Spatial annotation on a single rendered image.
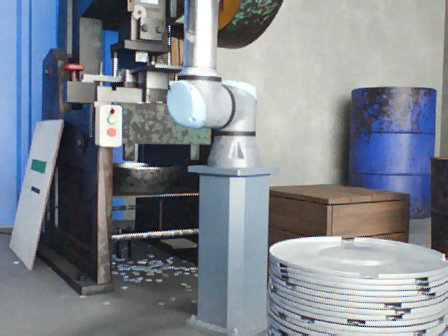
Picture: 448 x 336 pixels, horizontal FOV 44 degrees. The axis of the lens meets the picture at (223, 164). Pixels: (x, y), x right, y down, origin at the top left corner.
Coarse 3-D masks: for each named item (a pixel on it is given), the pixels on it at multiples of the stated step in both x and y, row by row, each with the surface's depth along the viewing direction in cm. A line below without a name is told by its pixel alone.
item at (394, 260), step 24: (288, 240) 102; (312, 240) 106; (336, 240) 106; (360, 240) 106; (384, 240) 104; (288, 264) 85; (312, 264) 86; (336, 264) 86; (360, 264) 86; (384, 264) 87; (408, 264) 87; (432, 264) 87
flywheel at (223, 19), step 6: (222, 0) 237; (228, 0) 233; (234, 0) 222; (240, 0) 219; (222, 6) 237; (228, 6) 233; (234, 6) 222; (222, 12) 237; (228, 12) 226; (234, 12) 222; (222, 18) 231; (228, 18) 227; (222, 24) 231; (222, 30) 233
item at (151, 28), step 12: (144, 0) 212; (156, 0) 215; (132, 12) 209; (144, 12) 211; (156, 12) 215; (120, 24) 219; (132, 24) 210; (144, 24) 209; (156, 24) 212; (120, 36) 219; (132, 36) 211; (144, 36) 210; (156, 36) 212
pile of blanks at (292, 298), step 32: (288, 288) 87; (320, 288) 81; (352, 288) 79; (384, 288) 78; (416, 288) 79; (288, 320) 85; (320, 320) 83; (352, 320) 81; (384, 320) 79; (416, 320) 80
